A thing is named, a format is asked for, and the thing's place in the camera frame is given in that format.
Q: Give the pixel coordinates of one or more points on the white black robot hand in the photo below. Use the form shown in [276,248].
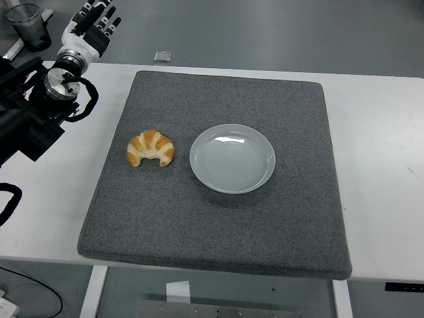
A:
[81,41]

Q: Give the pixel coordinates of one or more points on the golden croissant bread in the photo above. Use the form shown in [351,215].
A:
[162,147]

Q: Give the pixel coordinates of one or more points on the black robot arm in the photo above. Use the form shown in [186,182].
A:
[33,109]

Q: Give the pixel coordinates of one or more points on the light grey round plate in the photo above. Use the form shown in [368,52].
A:
[232,162]

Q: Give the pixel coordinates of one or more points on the bin with black bag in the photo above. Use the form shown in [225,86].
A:
[31,30]

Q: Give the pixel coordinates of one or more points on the white floor bar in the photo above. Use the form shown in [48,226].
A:
[13,48]

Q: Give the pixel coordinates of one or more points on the small square floor socket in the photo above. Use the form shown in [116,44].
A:
[162,56]

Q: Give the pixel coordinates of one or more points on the grey felt mat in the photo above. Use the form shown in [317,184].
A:
[165,215]

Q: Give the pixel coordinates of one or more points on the white table leg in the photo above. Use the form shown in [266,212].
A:
[342,298]
[94,291]

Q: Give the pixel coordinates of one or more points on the white power strip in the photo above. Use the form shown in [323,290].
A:
[7,306]

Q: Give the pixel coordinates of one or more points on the black table control panel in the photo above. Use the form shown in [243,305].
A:
[404,287]

